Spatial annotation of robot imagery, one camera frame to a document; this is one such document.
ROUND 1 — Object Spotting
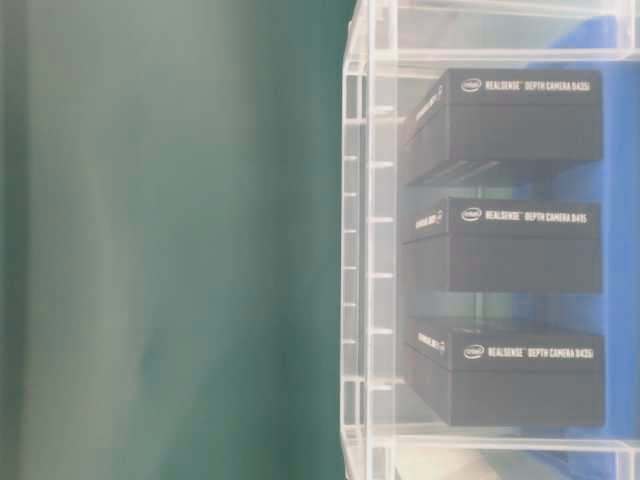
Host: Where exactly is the black realsense box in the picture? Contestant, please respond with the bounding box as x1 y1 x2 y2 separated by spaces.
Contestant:
398 68 603 187
399 197 602 294
400 316 605 428

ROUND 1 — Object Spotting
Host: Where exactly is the clear plastic storage case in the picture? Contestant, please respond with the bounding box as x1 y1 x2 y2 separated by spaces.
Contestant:
340 1 639 479

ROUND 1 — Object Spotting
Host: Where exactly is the blue cloth liner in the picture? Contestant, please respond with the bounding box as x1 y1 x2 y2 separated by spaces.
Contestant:
509 14 640 480

